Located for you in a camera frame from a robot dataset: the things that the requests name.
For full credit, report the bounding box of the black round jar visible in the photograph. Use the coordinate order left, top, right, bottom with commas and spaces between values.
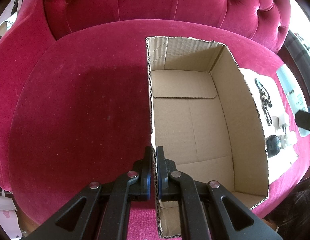
266, 135, 282, 158

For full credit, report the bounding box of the brass keychain with carabiner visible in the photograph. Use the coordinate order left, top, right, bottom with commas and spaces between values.
255, 78, 272, 126

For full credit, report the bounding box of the cardboard box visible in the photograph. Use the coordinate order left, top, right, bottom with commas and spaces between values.
146, 36, 269, 238

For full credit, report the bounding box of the white plug charger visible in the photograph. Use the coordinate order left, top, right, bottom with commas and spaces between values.
271, 114, 290, 139

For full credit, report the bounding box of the white round cream jar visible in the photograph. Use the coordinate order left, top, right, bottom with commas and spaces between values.
281, 131, 297, 148

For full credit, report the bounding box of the light blue cosmetic bottle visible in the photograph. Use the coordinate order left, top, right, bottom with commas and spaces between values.
276, 64, 310, 120

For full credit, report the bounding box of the brown kraft paper sheet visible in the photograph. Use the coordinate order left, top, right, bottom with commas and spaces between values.
240, 68, 299, 183

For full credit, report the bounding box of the grey plaid blanket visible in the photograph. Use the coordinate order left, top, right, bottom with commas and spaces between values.
284, 31, 310, 97

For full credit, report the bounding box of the white paper bag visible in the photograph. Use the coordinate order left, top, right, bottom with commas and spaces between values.
0, 196, 22, 239

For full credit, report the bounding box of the red velvet tufted sofa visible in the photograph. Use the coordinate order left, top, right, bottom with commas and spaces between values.
0, 0, 310, 240

